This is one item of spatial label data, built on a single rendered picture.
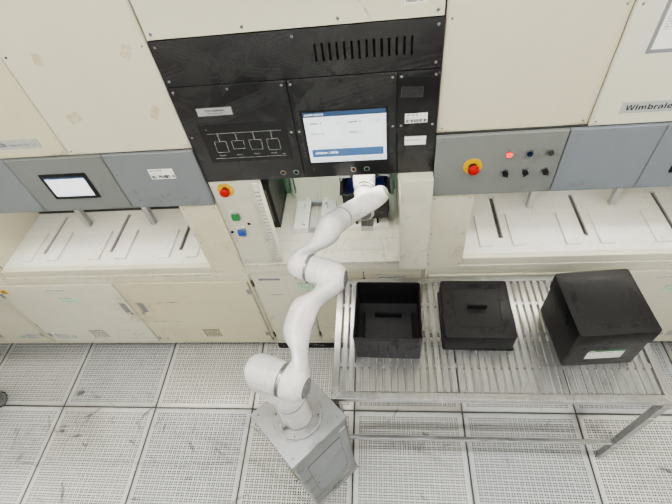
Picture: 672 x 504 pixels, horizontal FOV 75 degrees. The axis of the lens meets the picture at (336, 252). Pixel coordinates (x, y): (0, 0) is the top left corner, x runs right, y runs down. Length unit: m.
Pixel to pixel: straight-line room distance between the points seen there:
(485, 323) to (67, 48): 1.77
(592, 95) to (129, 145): 1.59
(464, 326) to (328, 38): 1.21
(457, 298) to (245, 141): 1.09
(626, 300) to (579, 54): 0.92
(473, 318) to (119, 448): 2.11
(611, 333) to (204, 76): 1.65
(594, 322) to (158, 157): 1.72
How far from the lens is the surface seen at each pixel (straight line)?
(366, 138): 1.58
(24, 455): 3.31
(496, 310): 1.97
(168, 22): 1.50
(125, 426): 3.03
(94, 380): 3.28
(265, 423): 1.88
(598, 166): 1.84
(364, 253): 2.10
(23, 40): 1.75
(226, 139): 1.66
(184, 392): 2.95
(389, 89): 1.48
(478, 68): 1.50
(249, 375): 1.51
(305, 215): 2.27
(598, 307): 1.91
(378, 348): 1.84
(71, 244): 2.78
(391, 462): 2.56
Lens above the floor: 2.49
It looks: 50 degrees down
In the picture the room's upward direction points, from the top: 9 degrees counter-clockwise
